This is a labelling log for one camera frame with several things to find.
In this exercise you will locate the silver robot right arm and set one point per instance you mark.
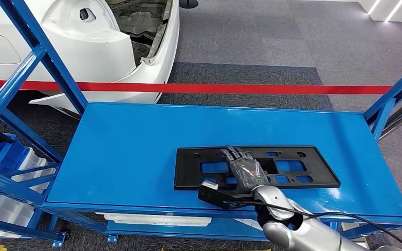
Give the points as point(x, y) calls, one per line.
point(308, 232)

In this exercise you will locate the red barrier belt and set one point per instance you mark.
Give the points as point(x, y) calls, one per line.
point(221, 88)

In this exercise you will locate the blue plastic bin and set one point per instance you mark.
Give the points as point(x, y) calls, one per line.
point(10, 156)

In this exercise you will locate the black round stand base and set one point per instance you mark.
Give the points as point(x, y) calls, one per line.
point(188, 3)

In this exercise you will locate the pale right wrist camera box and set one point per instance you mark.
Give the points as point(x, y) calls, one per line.
point(215, 197)

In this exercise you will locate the white car body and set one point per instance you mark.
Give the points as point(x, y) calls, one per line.
point(83, 52)

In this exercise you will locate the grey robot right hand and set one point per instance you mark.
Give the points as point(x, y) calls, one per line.
point(248, 173)

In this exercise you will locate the blue steel shelf rack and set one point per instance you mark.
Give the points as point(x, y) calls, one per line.
point(31, 232)
point(124, 156)

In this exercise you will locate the black plastic bracket part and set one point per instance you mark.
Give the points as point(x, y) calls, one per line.
point(187, 169)

